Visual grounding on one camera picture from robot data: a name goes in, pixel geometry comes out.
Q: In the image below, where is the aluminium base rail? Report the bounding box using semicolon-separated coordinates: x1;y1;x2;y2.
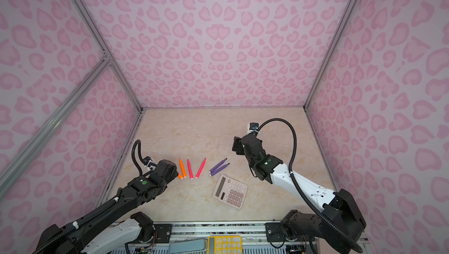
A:
105;220;369;254

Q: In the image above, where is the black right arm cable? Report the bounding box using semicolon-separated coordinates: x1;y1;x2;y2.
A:
255;118;364;254

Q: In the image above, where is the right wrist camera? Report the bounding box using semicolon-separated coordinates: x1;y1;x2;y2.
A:
247;122;259;134

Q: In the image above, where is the pink highlighter pen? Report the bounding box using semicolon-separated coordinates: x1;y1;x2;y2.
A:
187;159;194;180
195;158;207;179

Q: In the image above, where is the pink white calculator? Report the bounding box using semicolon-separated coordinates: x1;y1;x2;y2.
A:
213;174;248;209

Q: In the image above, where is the pink highlighter pen left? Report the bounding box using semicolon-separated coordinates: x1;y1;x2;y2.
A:
187;159;194;180

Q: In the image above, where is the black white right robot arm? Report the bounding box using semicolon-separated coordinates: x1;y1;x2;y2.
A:
232;134;367;254

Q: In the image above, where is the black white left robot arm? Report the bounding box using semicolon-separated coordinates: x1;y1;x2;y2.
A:
34;160;178;254

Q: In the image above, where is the purple highlighter pen upper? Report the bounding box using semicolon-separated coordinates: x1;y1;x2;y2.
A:
209;158;227;174

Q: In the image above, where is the yellow calculator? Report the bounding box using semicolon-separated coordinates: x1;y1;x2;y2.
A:
207;235;243;254

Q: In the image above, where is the pink highlighter pen right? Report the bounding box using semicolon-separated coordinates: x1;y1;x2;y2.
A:
195;158;207;179

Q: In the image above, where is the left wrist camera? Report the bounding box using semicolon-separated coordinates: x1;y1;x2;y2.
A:
141;156;157;171

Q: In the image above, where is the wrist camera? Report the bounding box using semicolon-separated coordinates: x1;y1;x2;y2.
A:
247;122;259;134
141;156;157;171

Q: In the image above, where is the purple highlighter pen lower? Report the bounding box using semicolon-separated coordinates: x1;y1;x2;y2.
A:
210;163;229;176

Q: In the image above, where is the grey blue case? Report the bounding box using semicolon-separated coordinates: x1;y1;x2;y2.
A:
168;239;207;254

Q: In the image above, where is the purple highlighter pen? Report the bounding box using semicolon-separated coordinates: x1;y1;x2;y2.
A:
209;158;227;174
210;163;229;176

